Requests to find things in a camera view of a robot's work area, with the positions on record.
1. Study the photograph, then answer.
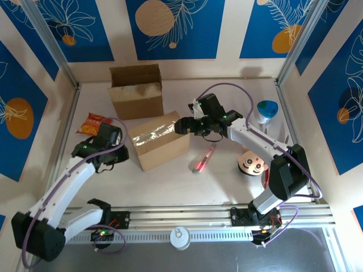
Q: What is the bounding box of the taped brown cardboard box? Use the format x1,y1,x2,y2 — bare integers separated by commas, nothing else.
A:
107,64,165,121
127,110,191,172

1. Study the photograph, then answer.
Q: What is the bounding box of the pink utility knife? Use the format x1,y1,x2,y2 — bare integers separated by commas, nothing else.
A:
190,143,217,174

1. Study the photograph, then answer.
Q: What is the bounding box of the orange snack bag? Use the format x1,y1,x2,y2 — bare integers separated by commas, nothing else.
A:
75,112,107,137

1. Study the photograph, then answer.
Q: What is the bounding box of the blue white plastic cup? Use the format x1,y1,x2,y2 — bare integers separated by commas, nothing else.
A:
256,100,279,125

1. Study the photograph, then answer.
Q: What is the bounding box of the black left base controller board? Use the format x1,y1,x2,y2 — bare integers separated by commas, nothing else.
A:
90,225,116,250

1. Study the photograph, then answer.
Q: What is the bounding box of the black base controller board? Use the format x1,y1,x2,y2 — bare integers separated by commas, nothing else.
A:
90,225,116,250
251,223,284,249

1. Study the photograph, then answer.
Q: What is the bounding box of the silver tin can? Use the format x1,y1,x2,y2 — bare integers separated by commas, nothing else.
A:
169,226,191,250

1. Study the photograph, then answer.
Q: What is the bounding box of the black right base controller board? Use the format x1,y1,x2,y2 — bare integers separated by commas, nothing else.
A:
251,223,284,249

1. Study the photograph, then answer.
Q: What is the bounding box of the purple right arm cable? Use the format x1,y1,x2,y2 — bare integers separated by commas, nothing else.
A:
197,82,324,247

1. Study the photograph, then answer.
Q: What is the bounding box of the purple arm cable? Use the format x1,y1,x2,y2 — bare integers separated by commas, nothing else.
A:
21,117,128,269
197,82,324,247

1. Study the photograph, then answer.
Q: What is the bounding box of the aluminium table side rail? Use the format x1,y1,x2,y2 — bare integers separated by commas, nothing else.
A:
275,79,320,203
42,82,83,210

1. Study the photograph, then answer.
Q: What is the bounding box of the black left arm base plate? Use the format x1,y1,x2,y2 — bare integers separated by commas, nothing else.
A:
109,211,131,229

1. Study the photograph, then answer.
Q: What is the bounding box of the red handled tool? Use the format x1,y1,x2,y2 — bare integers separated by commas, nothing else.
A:
262,169,273,189

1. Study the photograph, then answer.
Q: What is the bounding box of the blue floral wall poster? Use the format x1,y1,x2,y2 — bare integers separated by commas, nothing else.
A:
0,39,49,182
307,16,363,176
294,0,363,77
36,0,115,63
239,0,324,60
125,0,226,61
0,2,60,82

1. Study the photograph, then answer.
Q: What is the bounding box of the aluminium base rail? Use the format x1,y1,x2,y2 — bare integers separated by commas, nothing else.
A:
24,203,337,233

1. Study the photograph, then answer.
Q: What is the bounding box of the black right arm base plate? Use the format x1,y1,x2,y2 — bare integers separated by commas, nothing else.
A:
230,206,284,227

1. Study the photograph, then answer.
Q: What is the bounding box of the slotted grey cable strip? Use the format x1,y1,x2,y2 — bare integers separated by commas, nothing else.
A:
35,228,255,245

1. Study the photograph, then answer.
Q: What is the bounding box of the aluminium frame post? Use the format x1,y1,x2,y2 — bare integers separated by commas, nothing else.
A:
21,0,82,88
276,0,350,83

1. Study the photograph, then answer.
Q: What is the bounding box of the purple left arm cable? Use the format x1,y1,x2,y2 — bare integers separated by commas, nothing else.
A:
21,117,128,269

